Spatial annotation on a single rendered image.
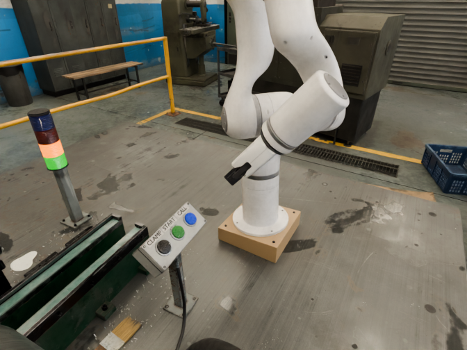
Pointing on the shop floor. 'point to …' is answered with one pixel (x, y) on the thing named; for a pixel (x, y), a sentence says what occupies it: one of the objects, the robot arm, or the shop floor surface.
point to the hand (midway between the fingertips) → (233, 176)
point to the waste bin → (15, 85)
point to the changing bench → (102, 73)
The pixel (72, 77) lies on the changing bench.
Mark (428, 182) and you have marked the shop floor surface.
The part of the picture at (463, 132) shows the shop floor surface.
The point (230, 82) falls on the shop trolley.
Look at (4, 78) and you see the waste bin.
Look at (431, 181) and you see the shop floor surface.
